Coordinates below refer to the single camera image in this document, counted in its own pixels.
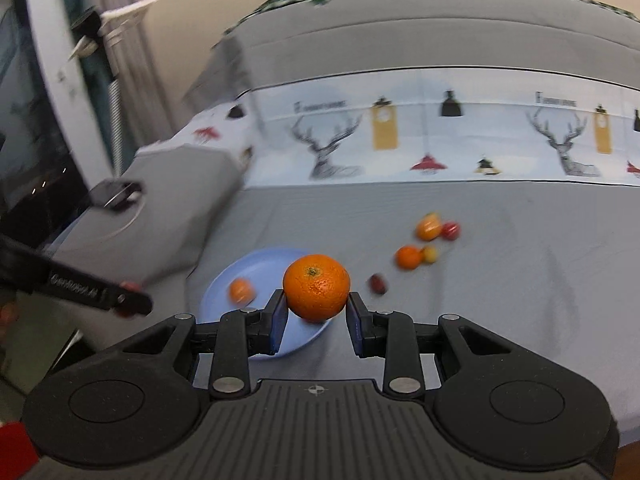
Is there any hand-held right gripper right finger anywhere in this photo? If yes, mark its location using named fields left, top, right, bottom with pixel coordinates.
left=347, top=291, right=521, bottom=396

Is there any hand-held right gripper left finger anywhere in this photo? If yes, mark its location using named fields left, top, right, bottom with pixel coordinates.
left=119, top=289, right=291, bottom=401

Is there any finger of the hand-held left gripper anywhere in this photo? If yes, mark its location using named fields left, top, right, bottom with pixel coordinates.
left=112, top=285, right=154, bottom=317

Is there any large orange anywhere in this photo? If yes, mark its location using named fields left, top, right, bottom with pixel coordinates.
left=282, top=254, right=351, bottom=324

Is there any blue plate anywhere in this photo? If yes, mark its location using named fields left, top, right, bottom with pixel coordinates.
left=198, top=247, right=333, bottom=358

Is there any small orange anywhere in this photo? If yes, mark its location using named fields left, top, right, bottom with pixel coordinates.
left=395, top=245, right=424, bottom=272
left=228, top=278, right=252, bottom=305

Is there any black charger plug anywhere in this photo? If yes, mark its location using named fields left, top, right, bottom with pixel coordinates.
left=89, top=180, right=147, bottom=212

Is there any grey pillow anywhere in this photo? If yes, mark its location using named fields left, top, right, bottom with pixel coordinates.
left=47, top=142, right=246, bottom=281

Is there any orange yellow fruit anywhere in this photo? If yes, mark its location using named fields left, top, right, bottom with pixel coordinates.
left=415, top=213, right=444, bottom=241

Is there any grey bed sheet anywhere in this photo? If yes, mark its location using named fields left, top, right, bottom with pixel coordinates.
left=185, top=180, right=640, bottom=448

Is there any red object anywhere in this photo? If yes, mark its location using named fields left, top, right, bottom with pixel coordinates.
left=0, top=420, right=41, bottom=480

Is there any deer print blanket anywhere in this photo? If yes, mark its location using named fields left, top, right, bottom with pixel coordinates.
left=172, top=67, right=640, bottom=188

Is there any grey curtain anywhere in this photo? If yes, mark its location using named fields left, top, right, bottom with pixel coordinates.
left=97, top=0, right=173, bottom=146

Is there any grey quilt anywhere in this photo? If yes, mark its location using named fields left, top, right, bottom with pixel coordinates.
left=182, top=0, right=640, bottom=106

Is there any white cable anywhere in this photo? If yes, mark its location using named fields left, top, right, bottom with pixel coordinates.
left=95, top=199, right=149, bottom=241

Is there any white window frame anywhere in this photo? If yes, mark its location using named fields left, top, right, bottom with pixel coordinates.
left=10, top=0, right=118, bottom=181

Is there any white black bracket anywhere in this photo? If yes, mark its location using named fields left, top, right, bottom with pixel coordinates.
left=67, top=0, right=162, bottom=62

